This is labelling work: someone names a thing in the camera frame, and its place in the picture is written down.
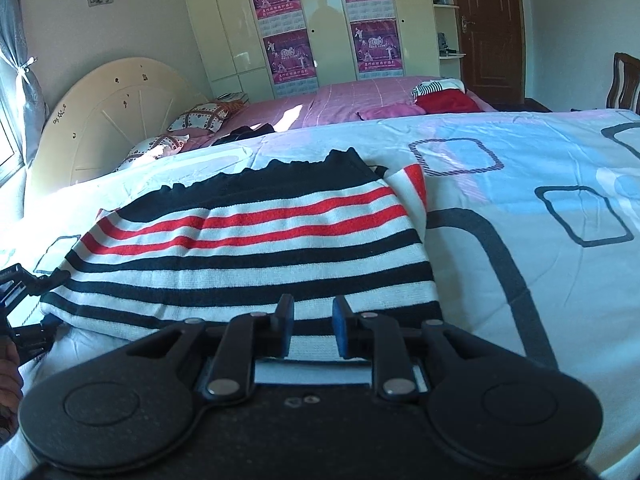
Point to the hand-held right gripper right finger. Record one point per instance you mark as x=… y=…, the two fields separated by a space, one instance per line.
x=342 y=330

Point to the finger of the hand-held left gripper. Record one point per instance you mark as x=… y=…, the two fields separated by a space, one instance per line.
x=35 y=340
x=30 y=285

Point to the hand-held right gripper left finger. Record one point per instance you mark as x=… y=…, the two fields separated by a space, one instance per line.
x=286 y=327

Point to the striped knit sweater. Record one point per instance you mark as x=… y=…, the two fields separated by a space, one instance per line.
x=250 y=250

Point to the person's left hand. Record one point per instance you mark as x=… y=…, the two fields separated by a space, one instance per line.
x=10 y=385

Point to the window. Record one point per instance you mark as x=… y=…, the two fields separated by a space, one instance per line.
x=7 y=155

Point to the patterned pillow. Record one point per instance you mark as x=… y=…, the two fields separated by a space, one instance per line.
x=152 y=152
x=205 y=116

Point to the round cream headboard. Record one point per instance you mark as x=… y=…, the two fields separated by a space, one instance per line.
x=115 y=120

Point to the dark cloth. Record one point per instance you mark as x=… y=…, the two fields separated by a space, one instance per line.
x=245 y=133

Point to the pink cloth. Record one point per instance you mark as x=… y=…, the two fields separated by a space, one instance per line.
x=392 y=111

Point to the grey curtain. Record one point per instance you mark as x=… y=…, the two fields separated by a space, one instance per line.
x=20 y=60

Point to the pink bed sheet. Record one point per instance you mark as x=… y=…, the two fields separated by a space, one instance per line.
x=340 y=100

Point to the red cloth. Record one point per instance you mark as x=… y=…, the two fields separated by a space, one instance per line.
x=447 y=102

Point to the striped folded cloth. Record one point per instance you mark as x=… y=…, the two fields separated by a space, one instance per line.
x=437 y=87

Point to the dark shelf item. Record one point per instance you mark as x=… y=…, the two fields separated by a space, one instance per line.
x=446 y=44

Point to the cream wardrobe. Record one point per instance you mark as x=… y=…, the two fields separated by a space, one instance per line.
x=320 y=20

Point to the corner shelves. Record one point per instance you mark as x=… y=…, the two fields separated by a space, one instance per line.
x=447 y=20

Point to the brown wooden door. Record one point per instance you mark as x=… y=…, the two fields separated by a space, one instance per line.
x=490 y=30

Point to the wooden chair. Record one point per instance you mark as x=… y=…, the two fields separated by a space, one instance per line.
x=624 y=82

